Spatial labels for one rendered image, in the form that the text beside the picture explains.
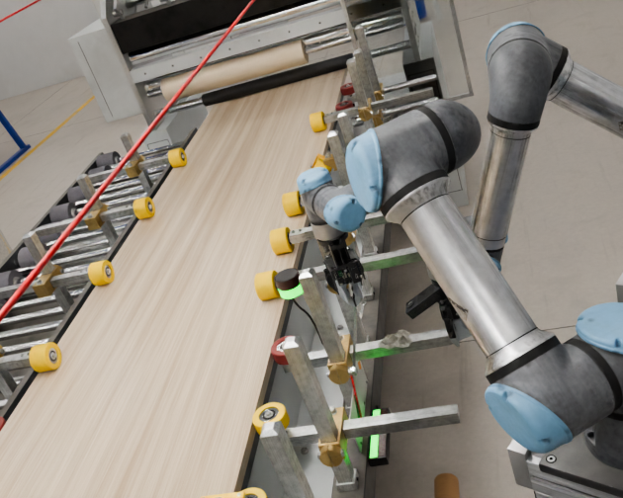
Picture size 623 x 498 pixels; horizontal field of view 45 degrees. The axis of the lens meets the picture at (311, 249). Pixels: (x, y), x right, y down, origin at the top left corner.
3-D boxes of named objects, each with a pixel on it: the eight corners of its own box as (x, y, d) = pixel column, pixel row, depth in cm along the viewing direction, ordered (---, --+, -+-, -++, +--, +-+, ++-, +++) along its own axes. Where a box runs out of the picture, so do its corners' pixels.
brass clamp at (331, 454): (352, 421, 174) (346, 405, 172) (347, 465, 163) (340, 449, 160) (326, 425, 176) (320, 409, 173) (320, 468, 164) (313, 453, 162)
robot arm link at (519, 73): (566, 62, 126) (506, 295, 152) (559, 42, 135) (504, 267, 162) (496, 54, 127) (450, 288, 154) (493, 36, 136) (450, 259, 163)
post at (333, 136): (377, 254, 258) (337, 127, 236) (377, 259, 255) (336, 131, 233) (367, 256, 259) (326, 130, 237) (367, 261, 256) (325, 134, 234)
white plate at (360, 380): (368, 380, 201) (358, 352, 196) (362, 453, 179) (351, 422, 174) (366, 380, 201) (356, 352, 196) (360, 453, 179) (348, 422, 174)
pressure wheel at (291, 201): (300, 212, 250) (306, 213, 258) (295, 190, 250) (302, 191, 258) (283, 216, 251) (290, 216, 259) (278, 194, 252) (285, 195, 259)
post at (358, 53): (389, 147, 345) (361, 47, 322) (389, 150, 342) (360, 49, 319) (382, 149, 346) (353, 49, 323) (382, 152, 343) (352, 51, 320)
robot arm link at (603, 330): (691, 386, 108) (685, 312, 102) (620, 433, 105) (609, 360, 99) (628, 350, 119) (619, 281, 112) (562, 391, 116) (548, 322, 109)
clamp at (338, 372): (355, 348, 195) (350, 333, 192) (351, 382, 183) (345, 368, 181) (334, 352, 196) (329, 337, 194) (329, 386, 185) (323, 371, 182)
